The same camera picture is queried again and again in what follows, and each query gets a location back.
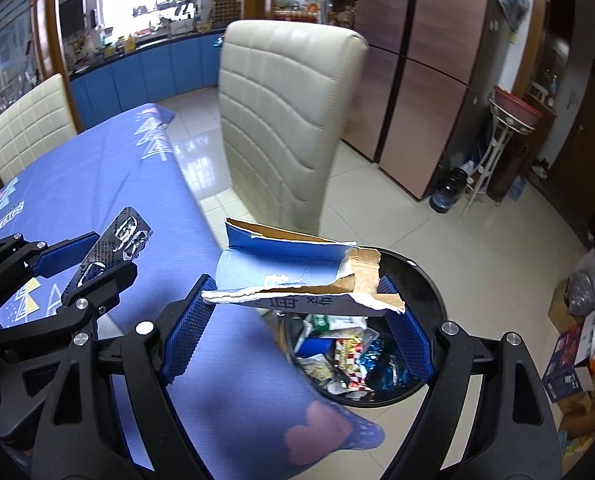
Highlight green white carton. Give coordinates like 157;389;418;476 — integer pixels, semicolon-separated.
305;312;368;333

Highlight wooden glass display cabinet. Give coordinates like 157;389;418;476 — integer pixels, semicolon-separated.
0;0;43;126

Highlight black wall screen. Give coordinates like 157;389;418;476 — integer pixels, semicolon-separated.
60;0;85;38

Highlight copper refrigerator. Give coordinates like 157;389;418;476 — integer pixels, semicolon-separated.
340;0;493;203

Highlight blue printed tablecloth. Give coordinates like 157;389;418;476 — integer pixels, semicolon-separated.
0;102;385;480

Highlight blue foil wrapper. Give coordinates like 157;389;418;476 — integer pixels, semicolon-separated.
362;340;411;388

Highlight red basin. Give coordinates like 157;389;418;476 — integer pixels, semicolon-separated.
492;85;545;128

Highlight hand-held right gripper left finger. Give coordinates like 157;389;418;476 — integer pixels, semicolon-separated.
27;273;219;480

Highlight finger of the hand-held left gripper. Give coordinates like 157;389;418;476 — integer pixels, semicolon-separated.
0;231;104;292
0;260;139;347

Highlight grey plastic bag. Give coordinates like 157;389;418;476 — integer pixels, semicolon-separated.
567;270;595;316

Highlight cream quilted dining chair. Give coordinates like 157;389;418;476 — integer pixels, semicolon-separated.
217;20;369;241
0;74;78;186

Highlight torn blue cardboard carton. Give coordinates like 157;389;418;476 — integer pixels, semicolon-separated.
200;217;405;318

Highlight red gold wrapper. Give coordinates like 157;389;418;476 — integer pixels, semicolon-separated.
335;330;378;391

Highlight metal dish rack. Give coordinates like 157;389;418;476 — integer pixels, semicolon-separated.
132;0;223;31

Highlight white metal stand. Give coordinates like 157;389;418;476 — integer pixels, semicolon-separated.
460;105;528;223

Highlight purple cardboard box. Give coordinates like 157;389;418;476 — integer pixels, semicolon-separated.
542;322;595;403

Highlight black silver foil wrapper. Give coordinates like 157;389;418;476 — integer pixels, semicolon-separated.
60;206;154;306

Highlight dark plastic jug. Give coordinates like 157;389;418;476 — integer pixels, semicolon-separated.
430;167;471;216

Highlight blue kitchen cabinets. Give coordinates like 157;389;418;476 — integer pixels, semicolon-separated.
70;30;225;128

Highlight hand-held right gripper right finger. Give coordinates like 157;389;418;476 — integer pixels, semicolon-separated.
376;274;567;480

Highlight black round trash bin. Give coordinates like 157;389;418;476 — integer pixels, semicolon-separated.
264;247;451;408

